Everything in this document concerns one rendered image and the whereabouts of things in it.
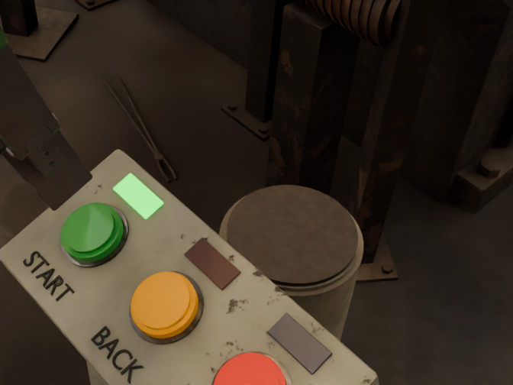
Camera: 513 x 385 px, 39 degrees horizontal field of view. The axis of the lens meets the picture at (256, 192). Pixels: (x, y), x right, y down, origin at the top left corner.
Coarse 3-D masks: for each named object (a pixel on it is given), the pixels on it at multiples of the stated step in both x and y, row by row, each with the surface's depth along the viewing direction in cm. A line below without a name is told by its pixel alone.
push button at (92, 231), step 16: (80, 208) 47; (96, 208) 46; (112, 208) 47; (64, 224) 47; (80, 224) 46; (96, 224) 46; (112, 224) 46; (64, 240) 46; (80, 240) 45; (96, 240) 45; (112, 240) 45; (80, 256) 45; (96, 256) 45
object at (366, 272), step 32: (416, 0) 88; (416, 32) 91; (384, 64) 98; (416, 64) 95; (384, 96) 99; (416, 96) 99; (384, 128) 102; (384, 160) 107; (352, 192) 117; (384, 192) 112; (384, 256) 125
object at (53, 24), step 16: (0, 0) 160; (16, 0) 159; (32, 0) 164; (0, 16) 170; (16, 16) 162; (32, 16) 165; (48, 16) 172; (64, 16) 172; (16, 32) 165; (32, 32) 167; (48, 32) 167; (64, 32) 168; (16, 48) 162; (32, 48) 162; (48, 48) 162
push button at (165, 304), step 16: (160, 272) 44; (144, 288) 43; (160, 288) 43; (176, 288) 42; (192, 288) 43; (144, 304) 42; (160, 304) 42; (176, 304) 42; (192, 304) 42; (144, 320) 42; (160, 320) 42; (176, 320) 41; (192, 320) 42; (160, 336) 42
